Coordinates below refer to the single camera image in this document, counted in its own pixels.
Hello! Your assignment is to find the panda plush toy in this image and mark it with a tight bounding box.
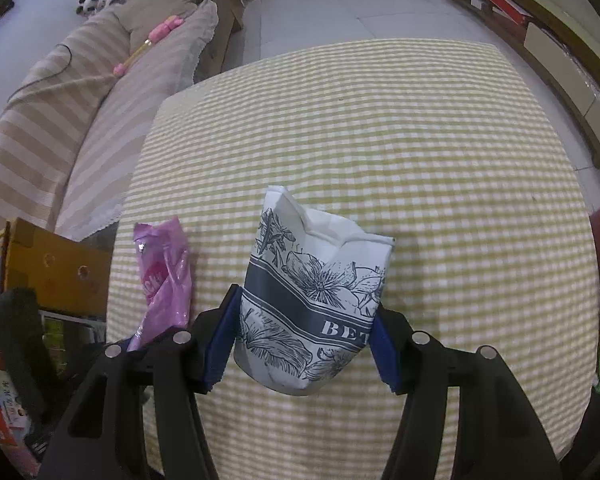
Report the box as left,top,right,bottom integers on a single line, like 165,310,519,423
76,0,126,16

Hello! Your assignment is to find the lilac plastic wrapper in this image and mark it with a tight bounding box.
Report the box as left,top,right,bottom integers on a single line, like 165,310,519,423
126,216,193,353

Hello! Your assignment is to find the checked yellow tablecloth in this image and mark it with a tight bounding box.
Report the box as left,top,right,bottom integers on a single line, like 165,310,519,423
105,39,600,480

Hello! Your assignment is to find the stack of colourful books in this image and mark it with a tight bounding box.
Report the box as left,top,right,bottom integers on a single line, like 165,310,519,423
0,220,46,476

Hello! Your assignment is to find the red flat box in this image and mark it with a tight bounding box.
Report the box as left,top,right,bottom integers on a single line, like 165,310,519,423
484,0,536,26

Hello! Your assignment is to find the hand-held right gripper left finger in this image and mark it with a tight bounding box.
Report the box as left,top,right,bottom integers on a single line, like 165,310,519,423
37,284,243,480

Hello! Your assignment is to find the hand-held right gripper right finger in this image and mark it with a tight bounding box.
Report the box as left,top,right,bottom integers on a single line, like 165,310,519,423
367,307,563,480

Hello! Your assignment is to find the wooden television cabinet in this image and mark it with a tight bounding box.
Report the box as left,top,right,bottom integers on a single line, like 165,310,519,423
442,0,600,181

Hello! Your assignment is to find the brown cardboard box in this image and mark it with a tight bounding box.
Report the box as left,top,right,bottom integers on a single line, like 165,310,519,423
0,217,115,321

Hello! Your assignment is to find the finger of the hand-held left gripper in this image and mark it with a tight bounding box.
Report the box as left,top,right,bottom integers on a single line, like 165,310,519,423
0,287,53,413

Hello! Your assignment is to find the beige pillow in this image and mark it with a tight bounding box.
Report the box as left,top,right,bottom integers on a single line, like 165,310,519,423
112,0,198,43

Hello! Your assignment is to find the pink toy stick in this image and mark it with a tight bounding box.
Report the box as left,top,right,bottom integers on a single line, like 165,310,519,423
112,16,183,77

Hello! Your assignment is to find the striped beige sofa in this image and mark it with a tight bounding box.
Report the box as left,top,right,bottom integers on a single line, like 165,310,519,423
0,0,221,241

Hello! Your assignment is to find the white floral paper bag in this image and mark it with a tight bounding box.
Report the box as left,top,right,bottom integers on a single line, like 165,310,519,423
232,185,397,397

